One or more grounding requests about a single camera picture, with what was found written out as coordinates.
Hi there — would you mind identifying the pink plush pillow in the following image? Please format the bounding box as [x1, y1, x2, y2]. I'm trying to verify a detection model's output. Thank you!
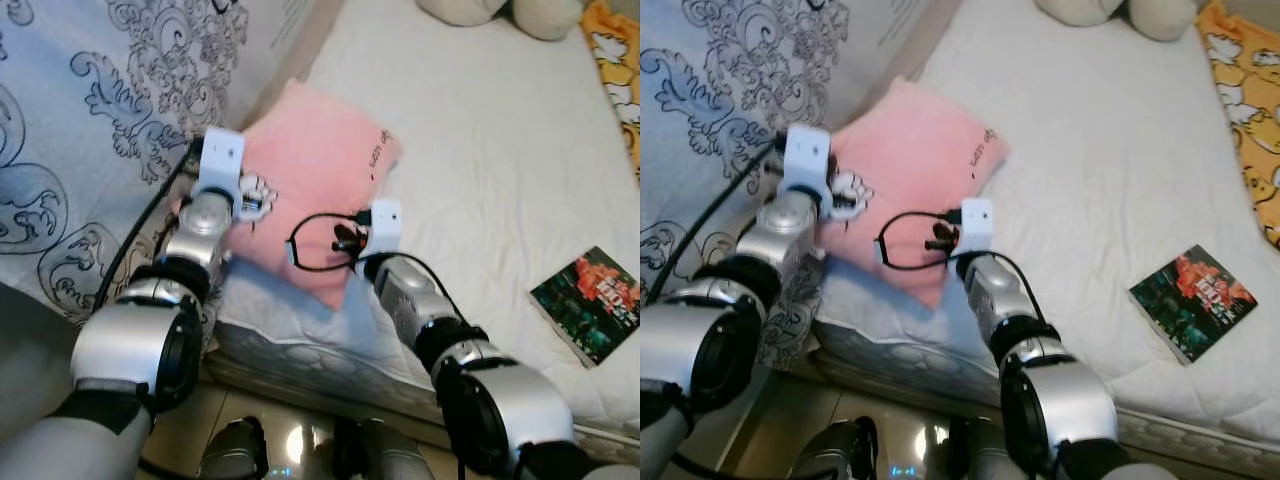
[815, 78, 1011, 311]
[175, 80, 406, 311]

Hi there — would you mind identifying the yellow cartoon egg print blanket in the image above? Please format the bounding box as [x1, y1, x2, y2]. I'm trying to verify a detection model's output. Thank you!
[1195, 0, 1280, 251]
[582, 0, 641, 181]

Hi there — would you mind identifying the white quilted mattress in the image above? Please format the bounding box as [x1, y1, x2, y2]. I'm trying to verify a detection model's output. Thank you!
[205, 0, 641, 441]
[810, 0, 1280, 446]

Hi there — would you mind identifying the pale blue ornament print duvet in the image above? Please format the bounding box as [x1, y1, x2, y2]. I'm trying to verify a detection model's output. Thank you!
[640, 0, 931, 306]
[0, 0, 321, 326]

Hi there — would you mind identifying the right robot leg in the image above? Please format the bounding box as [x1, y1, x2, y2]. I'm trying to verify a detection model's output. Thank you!
[335, 418, 436, 480]
[950, 418, 1013, 480]

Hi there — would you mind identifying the robot leg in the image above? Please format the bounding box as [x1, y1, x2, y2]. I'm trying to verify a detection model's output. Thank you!
[785, 418, 881, 480]
[335, 418, 436, 480]
[198, 415, 271, 480]
[950, 418, 1013, 480]

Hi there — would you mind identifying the left robot leg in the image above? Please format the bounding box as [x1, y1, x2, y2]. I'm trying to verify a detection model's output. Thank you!
[198, 415, 271, 480]
[785, 418, 881, 480]

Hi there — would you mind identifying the dark green red book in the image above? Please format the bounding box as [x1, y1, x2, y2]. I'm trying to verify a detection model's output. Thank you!
[1128, 243, 1259, 366]
[528, 245, 641, 369]

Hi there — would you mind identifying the beige plush toy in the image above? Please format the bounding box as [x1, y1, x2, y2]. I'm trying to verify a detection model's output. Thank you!
[1035, 0, 1199, 43]
[415, 0, 586, 43]

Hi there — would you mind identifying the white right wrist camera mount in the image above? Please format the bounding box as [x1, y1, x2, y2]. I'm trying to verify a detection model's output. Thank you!
[360, 198, 404, 259]
[955, 198, 996, 256]

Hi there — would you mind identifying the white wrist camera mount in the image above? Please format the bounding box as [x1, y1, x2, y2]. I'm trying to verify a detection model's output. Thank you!
[360, 198, 404, 259]
[780, 125, 839, 216]
[190, 128, 248, 216]
[955, 198, 996, 256]

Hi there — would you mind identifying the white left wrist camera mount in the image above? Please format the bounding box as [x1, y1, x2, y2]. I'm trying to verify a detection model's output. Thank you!
[190, 128, 248, 216]
[780, 125, 839, 216]

